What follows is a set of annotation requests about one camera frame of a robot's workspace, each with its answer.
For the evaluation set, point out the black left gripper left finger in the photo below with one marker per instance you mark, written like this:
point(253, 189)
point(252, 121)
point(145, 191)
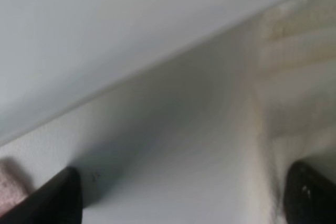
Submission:
point(57, 201)

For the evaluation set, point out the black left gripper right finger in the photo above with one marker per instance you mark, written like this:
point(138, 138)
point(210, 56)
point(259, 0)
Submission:
point(309, 197)

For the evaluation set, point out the pink terry towel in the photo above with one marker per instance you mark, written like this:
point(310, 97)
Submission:
point(16, 184)

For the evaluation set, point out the cream white terry towel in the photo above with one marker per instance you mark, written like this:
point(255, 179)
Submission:
point(292, 78)

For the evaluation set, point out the white rectangular plastic tray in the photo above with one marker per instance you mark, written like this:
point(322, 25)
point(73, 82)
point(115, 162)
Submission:
point(57, 53)

